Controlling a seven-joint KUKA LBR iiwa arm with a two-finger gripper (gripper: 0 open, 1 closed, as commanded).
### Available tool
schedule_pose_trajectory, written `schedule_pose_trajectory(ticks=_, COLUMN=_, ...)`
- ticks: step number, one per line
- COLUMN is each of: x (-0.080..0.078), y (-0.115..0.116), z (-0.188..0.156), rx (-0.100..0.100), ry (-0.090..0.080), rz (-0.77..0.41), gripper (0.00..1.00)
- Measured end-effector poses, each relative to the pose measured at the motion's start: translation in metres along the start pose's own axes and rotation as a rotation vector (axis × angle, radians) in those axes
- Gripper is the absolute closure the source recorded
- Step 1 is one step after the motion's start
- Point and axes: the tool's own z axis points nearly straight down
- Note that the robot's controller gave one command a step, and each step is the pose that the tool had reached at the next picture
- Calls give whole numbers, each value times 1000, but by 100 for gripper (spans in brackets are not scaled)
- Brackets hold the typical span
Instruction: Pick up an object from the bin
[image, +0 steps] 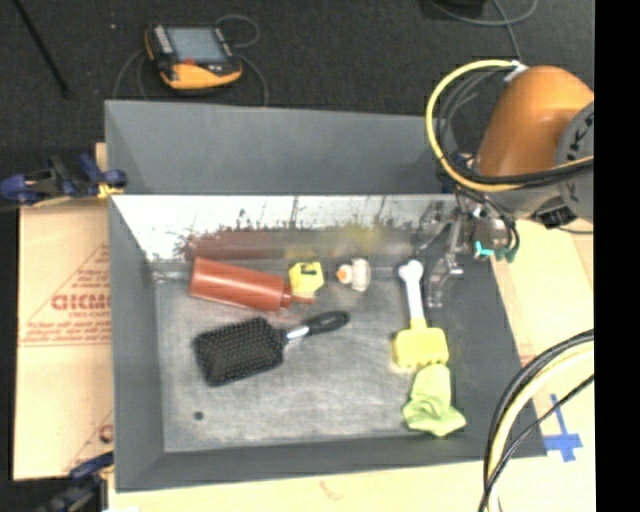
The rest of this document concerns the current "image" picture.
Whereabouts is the yellow-green cloth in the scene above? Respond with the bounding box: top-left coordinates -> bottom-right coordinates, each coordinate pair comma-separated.
401,363 -> 468,438

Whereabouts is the grey metal bin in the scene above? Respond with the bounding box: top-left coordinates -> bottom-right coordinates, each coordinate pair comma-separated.
103,99 -> 547,491

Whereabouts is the white and orange toy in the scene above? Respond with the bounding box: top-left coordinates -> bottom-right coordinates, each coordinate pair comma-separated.
334,256 -> 373,293

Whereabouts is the black hairbrush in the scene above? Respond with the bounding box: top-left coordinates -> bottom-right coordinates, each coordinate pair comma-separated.
191,310 -> 352,388

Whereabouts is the red-brown squeeze bottle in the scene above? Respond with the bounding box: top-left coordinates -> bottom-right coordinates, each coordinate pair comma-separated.
187,255 -> 316,313

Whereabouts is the black cylinder on white bracket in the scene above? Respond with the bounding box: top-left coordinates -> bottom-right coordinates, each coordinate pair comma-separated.
532,207 -> 577,231

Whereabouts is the yellow brush with white handle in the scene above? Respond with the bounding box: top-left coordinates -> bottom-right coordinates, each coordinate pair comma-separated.
390,259 -> 450,374

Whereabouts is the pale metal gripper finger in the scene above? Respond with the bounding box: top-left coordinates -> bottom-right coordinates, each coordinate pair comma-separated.
426,253 -> 465,309
412,201 -> 455,251

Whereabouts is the brown cardboard board red print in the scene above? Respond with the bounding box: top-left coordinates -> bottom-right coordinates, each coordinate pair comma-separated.
12,142 -> 117,482

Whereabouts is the small yellow and black toy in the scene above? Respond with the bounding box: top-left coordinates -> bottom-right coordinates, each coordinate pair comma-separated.
287,259 -> 324,298

